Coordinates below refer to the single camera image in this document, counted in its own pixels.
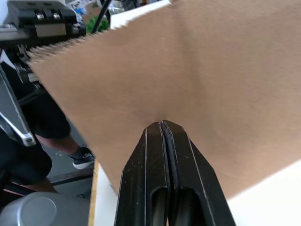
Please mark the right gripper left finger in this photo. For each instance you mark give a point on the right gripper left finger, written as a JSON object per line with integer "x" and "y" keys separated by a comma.
{"x": 141, "y": 176}

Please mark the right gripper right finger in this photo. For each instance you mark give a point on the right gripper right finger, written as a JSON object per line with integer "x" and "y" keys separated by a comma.
{"x": 190, "y": 179}

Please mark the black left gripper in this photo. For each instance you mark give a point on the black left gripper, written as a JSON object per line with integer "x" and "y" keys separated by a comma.
{"x": 28, "y": 11}

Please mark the silver robot body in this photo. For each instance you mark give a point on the silver robot body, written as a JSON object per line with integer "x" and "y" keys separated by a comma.
{"x": 40, "y": 209}

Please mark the green plant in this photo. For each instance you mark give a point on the green plant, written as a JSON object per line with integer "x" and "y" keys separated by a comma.
{"x": 91, "y": 26}

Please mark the black pole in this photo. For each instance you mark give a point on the black pole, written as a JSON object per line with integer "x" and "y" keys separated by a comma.
{"x": 101, "y": 14}

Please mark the person in black shorts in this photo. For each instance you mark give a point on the person in black shorts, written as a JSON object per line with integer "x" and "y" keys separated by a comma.
{"x": 44, "y": 120}

